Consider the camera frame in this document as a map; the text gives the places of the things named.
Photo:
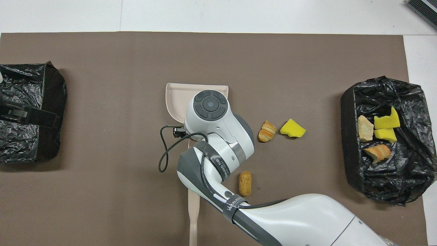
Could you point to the beige plastic dustpan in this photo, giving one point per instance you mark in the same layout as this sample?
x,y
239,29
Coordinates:
x,y
177,99

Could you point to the brown peanut shaped bread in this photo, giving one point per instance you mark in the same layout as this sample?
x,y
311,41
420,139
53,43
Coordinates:
x,y
245,183

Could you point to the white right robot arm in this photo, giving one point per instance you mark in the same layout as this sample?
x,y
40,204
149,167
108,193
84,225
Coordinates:
x,y
218,136

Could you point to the striped croissant piece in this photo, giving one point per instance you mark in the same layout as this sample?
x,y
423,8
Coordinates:
x,y
377,153
267,133

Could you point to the black bag lined bin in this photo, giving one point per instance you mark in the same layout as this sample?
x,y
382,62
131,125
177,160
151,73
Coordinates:
x,y
51,143
382,184

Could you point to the grey ribbed object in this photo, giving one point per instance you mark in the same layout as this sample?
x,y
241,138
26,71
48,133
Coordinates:
x,y
425,8

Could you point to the brown paper table mat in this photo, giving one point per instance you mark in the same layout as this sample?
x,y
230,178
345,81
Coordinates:
x,y
102,68

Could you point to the notched yellow sponge piece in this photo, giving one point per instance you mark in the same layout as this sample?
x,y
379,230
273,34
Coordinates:
x,y
387,120

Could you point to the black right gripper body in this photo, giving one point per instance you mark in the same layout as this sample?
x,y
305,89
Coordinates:
x,y
180,132

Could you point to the yellow green sponge piece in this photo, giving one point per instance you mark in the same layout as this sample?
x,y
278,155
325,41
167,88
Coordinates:
x,y
385,135

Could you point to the yellow sponge wedge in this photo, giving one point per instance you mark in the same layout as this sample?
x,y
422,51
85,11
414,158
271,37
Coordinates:
x,y
292,129

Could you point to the pale bread chunk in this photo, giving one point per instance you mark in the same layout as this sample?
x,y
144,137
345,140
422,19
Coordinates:
x,y
365,128

